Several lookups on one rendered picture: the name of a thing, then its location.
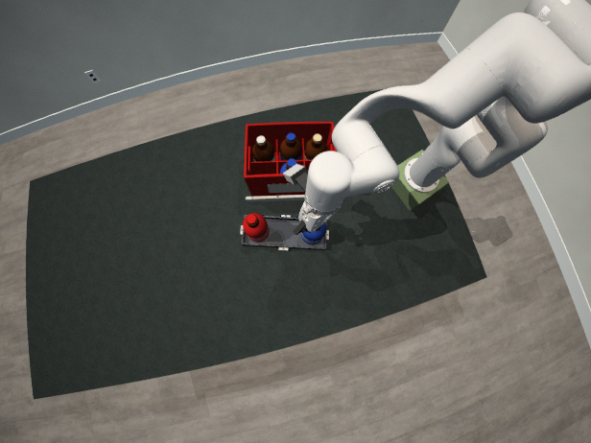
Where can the blue bottle with brown band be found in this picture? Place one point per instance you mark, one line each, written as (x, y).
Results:
(314, 237)

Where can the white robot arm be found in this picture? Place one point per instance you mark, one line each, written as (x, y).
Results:
(538, 61)

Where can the red bottle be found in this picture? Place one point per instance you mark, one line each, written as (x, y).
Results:
(256, 227)

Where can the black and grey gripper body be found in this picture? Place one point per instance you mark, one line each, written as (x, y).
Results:
(313, 221)

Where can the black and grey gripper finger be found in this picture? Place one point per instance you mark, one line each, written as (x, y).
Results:
(301, 227)

